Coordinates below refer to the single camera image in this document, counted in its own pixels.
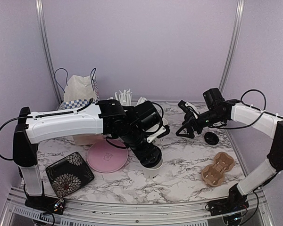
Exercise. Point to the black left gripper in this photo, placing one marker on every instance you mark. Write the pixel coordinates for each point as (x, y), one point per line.
(146, 156)

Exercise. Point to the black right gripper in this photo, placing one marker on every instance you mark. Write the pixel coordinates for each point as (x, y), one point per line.
(191, 122)

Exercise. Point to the stack of black lids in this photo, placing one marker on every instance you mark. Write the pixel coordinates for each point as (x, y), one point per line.
(211, 138)

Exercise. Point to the stack of white paper cups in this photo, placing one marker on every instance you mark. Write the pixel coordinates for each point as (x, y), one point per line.
(158, 140)

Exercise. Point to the blue checkered paper bag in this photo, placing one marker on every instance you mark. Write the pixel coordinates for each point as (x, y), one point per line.
(77, 93)

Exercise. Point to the brown cardboard cup carrier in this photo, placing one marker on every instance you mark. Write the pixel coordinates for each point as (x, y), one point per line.
(214, 174)

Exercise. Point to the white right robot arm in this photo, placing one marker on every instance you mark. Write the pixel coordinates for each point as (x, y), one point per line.
(234, 110)

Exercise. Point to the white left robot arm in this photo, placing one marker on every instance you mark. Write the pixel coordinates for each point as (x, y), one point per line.
(34, 127)

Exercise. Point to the bundle of wrapped white straws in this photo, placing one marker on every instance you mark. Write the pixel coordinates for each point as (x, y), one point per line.
(125, 98)

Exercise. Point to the pink round plate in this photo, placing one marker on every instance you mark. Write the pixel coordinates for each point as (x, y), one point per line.
(105, 158)

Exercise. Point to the black floral square plate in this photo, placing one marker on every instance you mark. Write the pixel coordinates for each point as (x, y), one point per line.
(69, 174)

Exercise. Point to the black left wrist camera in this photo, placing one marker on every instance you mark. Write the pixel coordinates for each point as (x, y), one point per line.
(150, 117)

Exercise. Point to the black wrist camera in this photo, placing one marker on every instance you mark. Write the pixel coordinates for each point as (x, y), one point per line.
(213, 98)
(150, 117)

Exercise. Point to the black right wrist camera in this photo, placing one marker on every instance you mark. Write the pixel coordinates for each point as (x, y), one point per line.
(213, 98)

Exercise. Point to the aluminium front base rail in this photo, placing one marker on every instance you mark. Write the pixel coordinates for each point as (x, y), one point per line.
(98, 214)

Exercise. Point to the right aluminium frame post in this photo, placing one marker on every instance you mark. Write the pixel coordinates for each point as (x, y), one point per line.
(233, 44)

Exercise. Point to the aluminium frame post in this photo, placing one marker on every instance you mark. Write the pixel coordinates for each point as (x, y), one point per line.
(233, 44)
(46, 47)

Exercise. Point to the left aluminium frame post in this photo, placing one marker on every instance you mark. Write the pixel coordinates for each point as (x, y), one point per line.
(46, 47)

